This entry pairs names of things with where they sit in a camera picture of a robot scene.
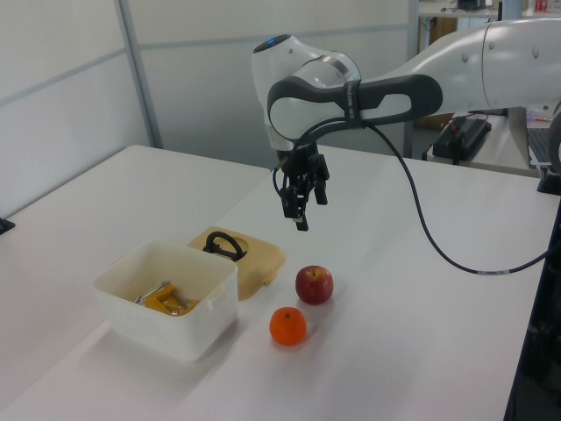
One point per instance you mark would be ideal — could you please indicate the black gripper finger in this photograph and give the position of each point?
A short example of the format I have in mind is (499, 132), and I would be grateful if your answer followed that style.
(321, 190)
(294, 206)

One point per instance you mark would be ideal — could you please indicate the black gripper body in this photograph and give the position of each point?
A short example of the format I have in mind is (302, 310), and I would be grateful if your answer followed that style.
(307, 162)

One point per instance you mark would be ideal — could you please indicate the red toy apple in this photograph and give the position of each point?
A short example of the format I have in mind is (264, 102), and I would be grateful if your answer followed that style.
(314, 285)

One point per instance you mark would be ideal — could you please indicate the orange toy fruit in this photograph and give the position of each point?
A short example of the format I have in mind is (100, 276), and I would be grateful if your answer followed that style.
(287, 326)

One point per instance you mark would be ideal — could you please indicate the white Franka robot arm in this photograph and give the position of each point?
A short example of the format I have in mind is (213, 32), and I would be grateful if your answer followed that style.
(285, 114)

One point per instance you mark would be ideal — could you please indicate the white plastic container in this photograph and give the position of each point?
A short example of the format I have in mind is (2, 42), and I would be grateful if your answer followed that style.
(175, 333)

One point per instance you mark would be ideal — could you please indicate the black electronic box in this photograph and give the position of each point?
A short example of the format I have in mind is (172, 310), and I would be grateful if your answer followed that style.
(464, 136)

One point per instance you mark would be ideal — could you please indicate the yellow toy with metal parts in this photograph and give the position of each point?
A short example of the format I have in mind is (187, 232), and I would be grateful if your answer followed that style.
(168, 303)

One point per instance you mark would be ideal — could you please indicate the white background desk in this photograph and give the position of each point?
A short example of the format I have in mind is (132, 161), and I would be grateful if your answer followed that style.
(499, 153)

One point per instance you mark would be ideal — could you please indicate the grey laptop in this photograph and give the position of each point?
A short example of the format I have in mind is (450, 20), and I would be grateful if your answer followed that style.
(540, 147)

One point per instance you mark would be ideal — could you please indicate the black table clamp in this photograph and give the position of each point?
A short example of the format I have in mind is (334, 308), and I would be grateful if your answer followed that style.
(5, 226)

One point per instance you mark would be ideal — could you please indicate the grey partition post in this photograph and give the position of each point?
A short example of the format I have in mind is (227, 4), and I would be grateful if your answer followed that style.
(412, 66)

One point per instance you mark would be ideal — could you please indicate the black stand frame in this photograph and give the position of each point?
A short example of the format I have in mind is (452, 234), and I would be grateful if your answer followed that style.
(537, 351)

